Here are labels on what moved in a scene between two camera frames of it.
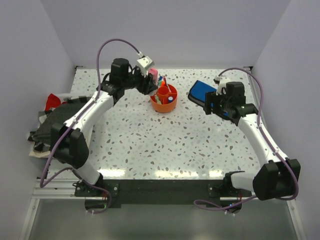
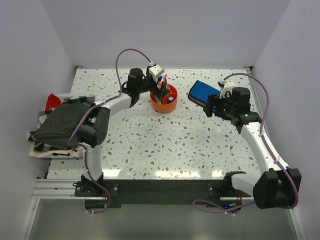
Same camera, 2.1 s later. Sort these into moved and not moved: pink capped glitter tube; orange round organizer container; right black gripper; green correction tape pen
Moved: pink capped glitter tube
Not moved: green correction tape pen; orange round organizer container; right black gripper
